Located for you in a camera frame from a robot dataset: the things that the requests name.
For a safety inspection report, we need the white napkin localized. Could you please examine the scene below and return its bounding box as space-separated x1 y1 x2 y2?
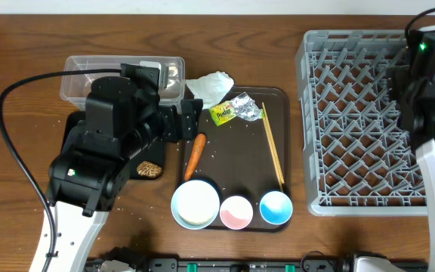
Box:
186 71 234 110

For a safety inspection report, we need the orange carrot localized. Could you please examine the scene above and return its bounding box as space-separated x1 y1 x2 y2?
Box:
184 133 207 181

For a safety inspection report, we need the brown patterned food piece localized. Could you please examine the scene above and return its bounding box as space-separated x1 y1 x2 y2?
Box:
136 161 162 179

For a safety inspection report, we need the green foil snack wrapper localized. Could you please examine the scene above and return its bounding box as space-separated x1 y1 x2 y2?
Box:
209 92 264 126

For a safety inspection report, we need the light blue rice bowl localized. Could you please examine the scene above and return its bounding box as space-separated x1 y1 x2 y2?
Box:
171 180 221 230

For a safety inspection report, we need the pink cup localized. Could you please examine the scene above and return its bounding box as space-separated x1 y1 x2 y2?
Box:
219 196 254 230

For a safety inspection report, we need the blue cup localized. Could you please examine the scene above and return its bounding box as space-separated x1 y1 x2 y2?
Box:
259 191 293 225

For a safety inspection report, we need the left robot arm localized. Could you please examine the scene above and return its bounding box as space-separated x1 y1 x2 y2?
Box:
30 76 203 271

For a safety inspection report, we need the grey dishwasher rack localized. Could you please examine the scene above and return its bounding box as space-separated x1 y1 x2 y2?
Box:
295 29 427 217

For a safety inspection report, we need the black rectangular tray bin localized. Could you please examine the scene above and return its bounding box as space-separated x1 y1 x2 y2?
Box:
61 110 165 181

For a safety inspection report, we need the brown serving tray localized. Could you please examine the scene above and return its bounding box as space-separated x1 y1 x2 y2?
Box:
193 86 291 233

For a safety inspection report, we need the clear plastic bin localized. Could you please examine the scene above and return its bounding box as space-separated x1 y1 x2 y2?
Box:
60 55 185 110

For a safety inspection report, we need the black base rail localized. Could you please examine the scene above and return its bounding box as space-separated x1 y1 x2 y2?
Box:
85 247 430 272

